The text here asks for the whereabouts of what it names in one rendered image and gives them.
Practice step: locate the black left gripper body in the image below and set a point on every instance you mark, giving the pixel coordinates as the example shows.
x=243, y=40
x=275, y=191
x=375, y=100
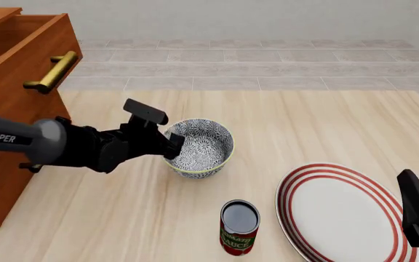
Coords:
x=140, y=139

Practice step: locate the patterned black and white bowl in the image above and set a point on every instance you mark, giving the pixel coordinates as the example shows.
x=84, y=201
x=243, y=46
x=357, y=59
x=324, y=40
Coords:
x=206, y=147

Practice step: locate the tomato sauce tin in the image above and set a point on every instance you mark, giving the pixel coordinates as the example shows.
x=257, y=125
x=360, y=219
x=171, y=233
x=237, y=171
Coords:
x=239, y=237

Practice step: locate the white plate with red rings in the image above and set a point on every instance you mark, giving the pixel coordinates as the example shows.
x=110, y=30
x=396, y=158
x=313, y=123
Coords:
x=337, y=215

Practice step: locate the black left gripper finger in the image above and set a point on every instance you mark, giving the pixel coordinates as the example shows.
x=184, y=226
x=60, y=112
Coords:
x=174, y=144

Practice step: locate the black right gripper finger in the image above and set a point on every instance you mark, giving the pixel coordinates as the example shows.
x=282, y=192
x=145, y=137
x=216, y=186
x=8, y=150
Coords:
x=418, y=196

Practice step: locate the open wooden drawer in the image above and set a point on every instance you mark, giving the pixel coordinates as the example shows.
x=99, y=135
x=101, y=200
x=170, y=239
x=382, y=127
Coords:
x=20, y=49

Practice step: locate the grey and black left robot arm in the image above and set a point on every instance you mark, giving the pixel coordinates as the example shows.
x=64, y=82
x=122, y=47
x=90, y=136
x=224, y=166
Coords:
x=46, y=139

